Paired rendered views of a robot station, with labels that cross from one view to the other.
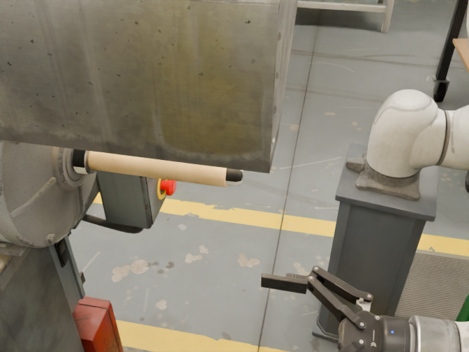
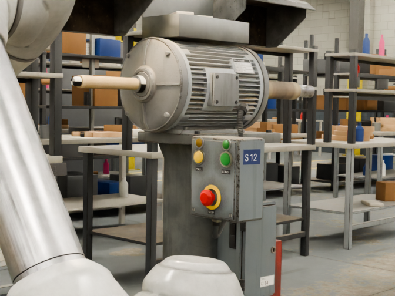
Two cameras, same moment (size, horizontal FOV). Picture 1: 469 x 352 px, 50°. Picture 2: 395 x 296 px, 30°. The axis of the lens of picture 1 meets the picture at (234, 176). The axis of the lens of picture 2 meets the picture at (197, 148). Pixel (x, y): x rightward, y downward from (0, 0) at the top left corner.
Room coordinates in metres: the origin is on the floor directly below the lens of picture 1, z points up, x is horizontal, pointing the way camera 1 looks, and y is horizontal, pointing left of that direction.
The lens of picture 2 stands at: (1.74, -1.35, 1.20)
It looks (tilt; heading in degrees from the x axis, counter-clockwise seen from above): 3 degrees down; 124
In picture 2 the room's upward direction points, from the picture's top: 1 degrees clockwise
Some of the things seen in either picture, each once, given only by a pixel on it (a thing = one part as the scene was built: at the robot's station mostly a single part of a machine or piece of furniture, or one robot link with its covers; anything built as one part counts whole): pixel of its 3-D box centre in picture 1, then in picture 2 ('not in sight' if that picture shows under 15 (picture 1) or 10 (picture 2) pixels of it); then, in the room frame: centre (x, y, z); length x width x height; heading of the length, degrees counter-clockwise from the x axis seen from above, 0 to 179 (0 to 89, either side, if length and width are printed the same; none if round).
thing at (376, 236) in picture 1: (369, 255); not in sight; (1.16, -0.46, 0.35); 0.28 x 0.28 x 0.70; 71
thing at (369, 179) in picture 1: (384, 167); not in sight; (1.16, -0.45, 0.73); 0.22 x 0.18 x 0.06; 71
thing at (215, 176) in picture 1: (159, 165); (107, 82); (0.51, 0.10, 1.25); 0.18 x 0.03 x 0.03; 79
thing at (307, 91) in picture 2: not in sight; (302, 91); (0.67, 0.90, 1.25); 0.09 x 0.04 x 0.04; 79
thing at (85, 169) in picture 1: (86, 156); (137, 84); (0.53, 0.19, 1.25); 0.05 x 0.02 x 0.05; 169
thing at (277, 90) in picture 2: not in sight; (276, 90); (0.64, 0.76, 1.25); 0.18 x 0.06 x 0.06; 79
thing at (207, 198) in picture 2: (165, 185); (209, 197); (0.79, 0.14, 0.98); 0.04 x 0.04 x 0.04; 79
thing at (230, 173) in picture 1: (235, 175); (75, 81); (0.49, 0.00, 1.25); 0.02 x 0.02 x 0.02; 79
